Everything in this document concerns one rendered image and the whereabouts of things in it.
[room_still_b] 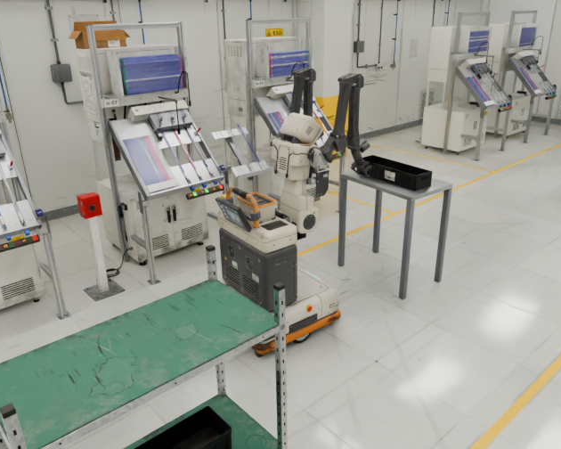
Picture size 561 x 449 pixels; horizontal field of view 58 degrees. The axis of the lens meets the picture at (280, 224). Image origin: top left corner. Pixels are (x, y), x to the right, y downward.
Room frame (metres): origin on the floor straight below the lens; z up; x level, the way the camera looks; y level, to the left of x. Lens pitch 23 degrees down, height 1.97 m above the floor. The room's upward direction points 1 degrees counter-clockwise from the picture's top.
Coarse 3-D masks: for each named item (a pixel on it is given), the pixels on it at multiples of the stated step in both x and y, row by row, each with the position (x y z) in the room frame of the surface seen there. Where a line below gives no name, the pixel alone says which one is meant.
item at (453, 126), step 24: (432, 48) 7.50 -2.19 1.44; (456, 48) 7.17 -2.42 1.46; (480, 48) 7.46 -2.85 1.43; (432, 72) 7.47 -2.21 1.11; (456, 72) 7.19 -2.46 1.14; (480, 72) 7.33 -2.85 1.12; (480, 96) 6.93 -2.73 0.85; (504, 96) 7.28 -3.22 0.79; (432, 120) 7.41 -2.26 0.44; (456, 120) 7.12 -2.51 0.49; (480, 120) 6.81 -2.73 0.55; (432, 144) 7.38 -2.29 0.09; (456, 144) 7.09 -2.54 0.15; (480, 144) 6.81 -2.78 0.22; (504, 144) 7.29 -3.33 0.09
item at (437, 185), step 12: (360, 180) 3.57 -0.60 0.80; (372, 180) 3.56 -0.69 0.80; (432, 180) 3.53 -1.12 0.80; (396, 192) 3.29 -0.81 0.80; (408, 192) 3.27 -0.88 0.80; (420, 192) 3.27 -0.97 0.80; (432, 192) 3.31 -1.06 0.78; (444, 192) 3.45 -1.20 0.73; (408, 204) 3.20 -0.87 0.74; (444, 204) 3.44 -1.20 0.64; (408, 216) 3.19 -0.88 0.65; (444, 216) 3.43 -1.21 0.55; (408, 228) 3.19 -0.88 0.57; (444, 228) 3.43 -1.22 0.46; (408, 240) 3.19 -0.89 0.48; (444, 240) 3.44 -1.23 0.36; (408, 252) 3.19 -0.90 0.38; (408, 264) 3.20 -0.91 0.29
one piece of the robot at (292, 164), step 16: (272, 144) 3.09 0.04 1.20; (288, 144) 2.97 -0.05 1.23; (304, 144) 2.92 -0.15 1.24; (288, 160) 2.94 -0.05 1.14; (304, 160) 2.91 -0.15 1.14; (288, 176) 2.93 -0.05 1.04; (304, 176) 2.98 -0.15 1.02; (288, 192) 3.04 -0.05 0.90; (304, 192) 3.00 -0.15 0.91; (288, 208) 3.03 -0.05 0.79; (304, 208) 2.94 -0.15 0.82; (304, 224) 2.94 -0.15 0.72
